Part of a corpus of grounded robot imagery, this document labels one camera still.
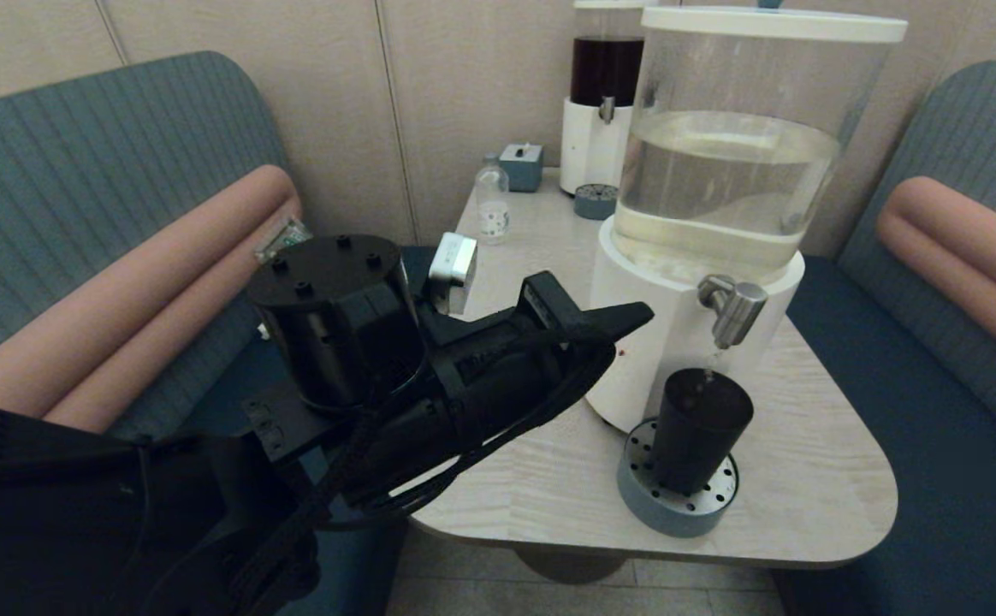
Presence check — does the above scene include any black plastic cup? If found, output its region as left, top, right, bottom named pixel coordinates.
left=652, top=368, right=755, bottom=495

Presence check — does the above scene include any small blue drip tray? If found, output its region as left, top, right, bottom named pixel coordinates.
left=573, top=183, right=620, bottom=221

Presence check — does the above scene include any clear plastic bottle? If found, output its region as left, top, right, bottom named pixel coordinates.
left=475, top=154, right=512, bottom=246

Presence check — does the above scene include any blue tissue box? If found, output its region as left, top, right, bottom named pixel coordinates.
left=500, top=143, right=545, bottom=193

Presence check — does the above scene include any steel dispenser tap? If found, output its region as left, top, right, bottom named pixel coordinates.
left=697, top=274, right=770, bottom=350

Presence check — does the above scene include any dark drink dispenser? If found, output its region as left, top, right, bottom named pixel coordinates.
left=560, top=0, right=658, bottom=198

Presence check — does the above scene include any large blue perforated drip tray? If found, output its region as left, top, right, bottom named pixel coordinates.
left=617, top=417, right=739, bottom=538

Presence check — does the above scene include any large clear water dispenser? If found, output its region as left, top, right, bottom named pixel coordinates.
left=584, top=6, right=909, bottom=435

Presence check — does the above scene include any clear snack packet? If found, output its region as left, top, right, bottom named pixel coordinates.
left=254, top=216, right=312, bottom=263

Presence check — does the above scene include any pink bolster cushion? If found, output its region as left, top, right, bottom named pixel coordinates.
left=876, top=175, right=996, bottom=380
left=0, top=164, right=302, bottom=433

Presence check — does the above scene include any teal ribbed booth sofa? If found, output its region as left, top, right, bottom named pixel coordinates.
left=772, top=60, right=996, bottom=616
left=0, top=51, right=448, bottom=616

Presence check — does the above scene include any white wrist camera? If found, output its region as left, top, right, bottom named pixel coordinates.
left=427, top=231, right=478, bottom=292

